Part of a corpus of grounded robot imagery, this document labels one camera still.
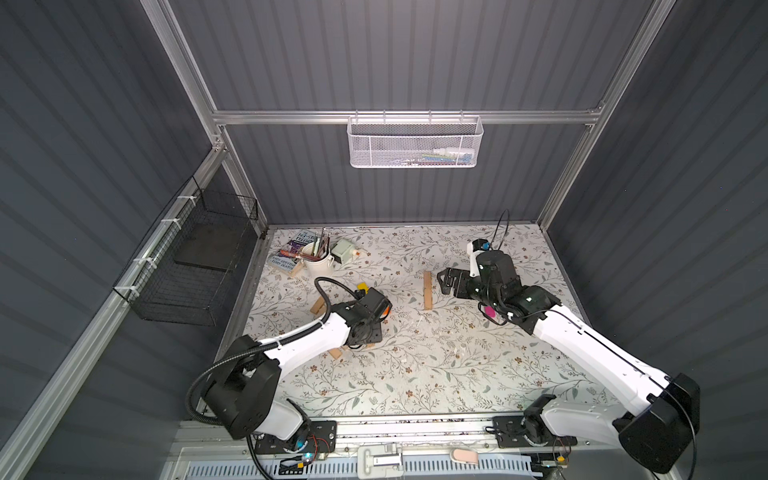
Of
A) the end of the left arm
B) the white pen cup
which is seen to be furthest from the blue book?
the end of the left arm

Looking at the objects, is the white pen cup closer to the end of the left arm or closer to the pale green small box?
the pale green small box

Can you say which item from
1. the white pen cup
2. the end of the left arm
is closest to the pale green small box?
the white pen cup

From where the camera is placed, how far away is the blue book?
3.51 feet

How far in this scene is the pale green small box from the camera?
107 centimetres

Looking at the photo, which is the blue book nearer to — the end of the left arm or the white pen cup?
the white pen cup

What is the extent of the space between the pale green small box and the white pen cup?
0.03m

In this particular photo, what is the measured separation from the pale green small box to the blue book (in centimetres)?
12

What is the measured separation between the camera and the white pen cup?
1.00 metres

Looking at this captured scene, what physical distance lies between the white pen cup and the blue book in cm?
3
